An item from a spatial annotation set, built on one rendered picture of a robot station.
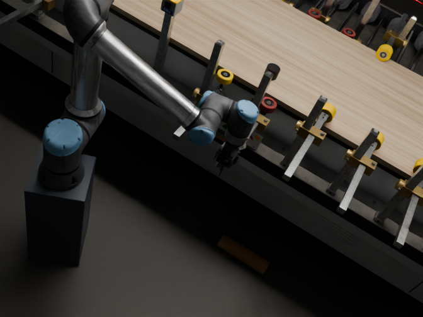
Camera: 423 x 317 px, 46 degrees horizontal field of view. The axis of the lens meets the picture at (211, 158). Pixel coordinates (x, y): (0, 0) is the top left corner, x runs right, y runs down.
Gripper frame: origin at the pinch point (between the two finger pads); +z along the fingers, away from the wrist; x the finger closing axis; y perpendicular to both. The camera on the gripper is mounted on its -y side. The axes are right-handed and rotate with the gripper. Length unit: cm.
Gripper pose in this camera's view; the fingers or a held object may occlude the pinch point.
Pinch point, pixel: (222, 167)
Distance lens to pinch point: 211.3
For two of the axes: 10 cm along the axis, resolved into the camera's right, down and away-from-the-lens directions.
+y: -4.8, 5.6, -6.8
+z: -2.7, 6.4, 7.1
